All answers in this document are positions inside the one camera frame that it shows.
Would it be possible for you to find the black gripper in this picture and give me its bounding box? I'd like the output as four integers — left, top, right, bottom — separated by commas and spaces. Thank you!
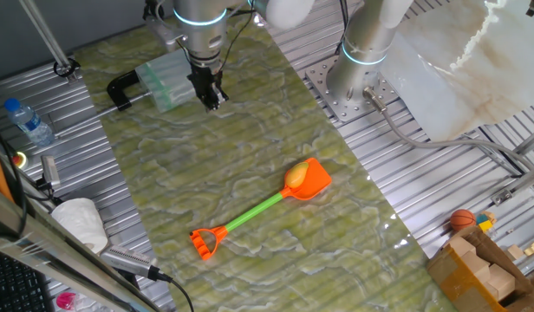
186, 63, 230, 113

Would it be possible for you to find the yellow toy mango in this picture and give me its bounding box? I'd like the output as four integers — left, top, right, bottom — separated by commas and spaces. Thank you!
284, 161, 310, 189

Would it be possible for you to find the orange green toy shovel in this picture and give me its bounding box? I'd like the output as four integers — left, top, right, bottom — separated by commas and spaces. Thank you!
189, 157, 333, 262

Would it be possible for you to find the pink plastic object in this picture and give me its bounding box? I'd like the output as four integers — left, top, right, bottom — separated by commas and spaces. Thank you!
55, 291, 78, 311

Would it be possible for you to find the translucent plastic box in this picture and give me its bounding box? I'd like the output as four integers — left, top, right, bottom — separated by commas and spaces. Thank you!
134, 48, 199, 114

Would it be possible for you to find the black C-clamp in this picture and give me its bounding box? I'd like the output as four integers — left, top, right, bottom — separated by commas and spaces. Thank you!
49, 68, 153, 140

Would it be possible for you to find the green marble pattern mat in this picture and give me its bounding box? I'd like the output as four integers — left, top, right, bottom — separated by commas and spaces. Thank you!
74, 12, 457, 312

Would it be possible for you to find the metal stand pole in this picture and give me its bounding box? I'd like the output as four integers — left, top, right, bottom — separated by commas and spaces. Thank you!
17, 0, 81, 84

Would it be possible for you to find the clear water bottle blue cap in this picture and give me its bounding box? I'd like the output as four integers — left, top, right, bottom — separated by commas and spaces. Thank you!
3, 97, 56, 147

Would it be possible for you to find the white marble pattern sheet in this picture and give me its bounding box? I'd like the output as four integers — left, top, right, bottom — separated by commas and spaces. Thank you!
379, 0, 534, 142

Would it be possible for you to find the small toy basketball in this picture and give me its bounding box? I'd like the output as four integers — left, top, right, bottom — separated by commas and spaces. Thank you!
449, 208, 478, 232

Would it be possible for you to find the black keyboard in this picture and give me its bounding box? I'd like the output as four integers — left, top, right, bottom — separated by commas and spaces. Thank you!
0, 249, 55, 312

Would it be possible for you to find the brown cardboard box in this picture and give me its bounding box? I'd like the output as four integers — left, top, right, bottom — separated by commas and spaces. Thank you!
426, 224, 534, 312

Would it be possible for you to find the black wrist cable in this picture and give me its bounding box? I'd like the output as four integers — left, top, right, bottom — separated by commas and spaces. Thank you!
217, 0, 257, 75

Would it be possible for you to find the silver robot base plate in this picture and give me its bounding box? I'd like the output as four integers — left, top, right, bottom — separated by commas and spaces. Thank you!
304, 54, 401, 124

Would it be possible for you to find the black base cable bundle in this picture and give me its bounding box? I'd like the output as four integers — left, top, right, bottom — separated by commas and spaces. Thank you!
334, 0, 351, 55

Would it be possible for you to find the small silver camera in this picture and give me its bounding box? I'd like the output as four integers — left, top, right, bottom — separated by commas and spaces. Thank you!
36, 154, 62, 192

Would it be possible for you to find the silver grilled camera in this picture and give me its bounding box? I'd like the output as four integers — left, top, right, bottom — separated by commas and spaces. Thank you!
100, 244, 159, 281

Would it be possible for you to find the black camera cable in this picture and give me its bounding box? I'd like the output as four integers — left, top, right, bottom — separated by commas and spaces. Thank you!
147, 264, 195, 312

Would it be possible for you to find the thick grey base cable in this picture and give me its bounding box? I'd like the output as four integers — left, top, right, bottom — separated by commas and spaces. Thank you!
362, 86, 534, 174

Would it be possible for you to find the black hanging cable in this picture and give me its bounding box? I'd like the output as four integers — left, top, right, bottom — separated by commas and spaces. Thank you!
0, 123, 29, 237

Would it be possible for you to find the aluminium frame bar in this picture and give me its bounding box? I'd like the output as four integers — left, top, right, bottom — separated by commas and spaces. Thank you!
0, 185, 164, 312

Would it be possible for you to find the aluminium bar with bracket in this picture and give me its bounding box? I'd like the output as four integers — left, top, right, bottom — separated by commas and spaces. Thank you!
490, 160, 534, 207

